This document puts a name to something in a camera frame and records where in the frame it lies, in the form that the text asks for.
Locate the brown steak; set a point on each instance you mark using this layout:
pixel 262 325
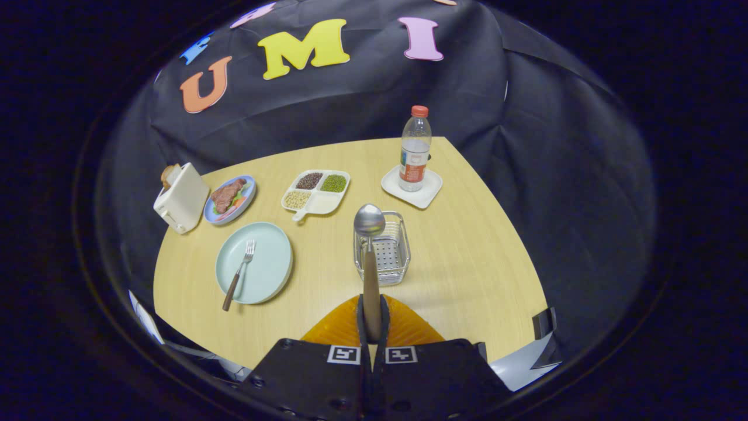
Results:
pixel 227 196

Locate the white square coaster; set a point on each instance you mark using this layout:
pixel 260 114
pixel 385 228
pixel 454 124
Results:
pixel 426 196

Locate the brown toast slice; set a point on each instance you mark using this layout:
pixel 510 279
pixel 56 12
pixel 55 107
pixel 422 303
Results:
pixel 169 175

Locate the blue plate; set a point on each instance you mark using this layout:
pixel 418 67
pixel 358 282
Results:
pixel 236 213

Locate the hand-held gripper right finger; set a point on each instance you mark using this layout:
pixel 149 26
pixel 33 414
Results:
pixel 432 380

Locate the white divided bean tray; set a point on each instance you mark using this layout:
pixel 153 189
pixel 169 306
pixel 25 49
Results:
pixel 321 204

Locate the light green plate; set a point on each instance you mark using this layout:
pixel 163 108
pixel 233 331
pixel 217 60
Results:
pixel 269 263

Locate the clear water bottle red cap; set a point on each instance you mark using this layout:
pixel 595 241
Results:
pixel 415 164

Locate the white toaster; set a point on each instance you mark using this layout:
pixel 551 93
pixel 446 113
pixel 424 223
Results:
pixel 181 202

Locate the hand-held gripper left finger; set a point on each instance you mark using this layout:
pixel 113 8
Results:
pixel 315 380

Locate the green and orange vegetables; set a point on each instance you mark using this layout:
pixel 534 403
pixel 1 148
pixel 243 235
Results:
pixel 238 203

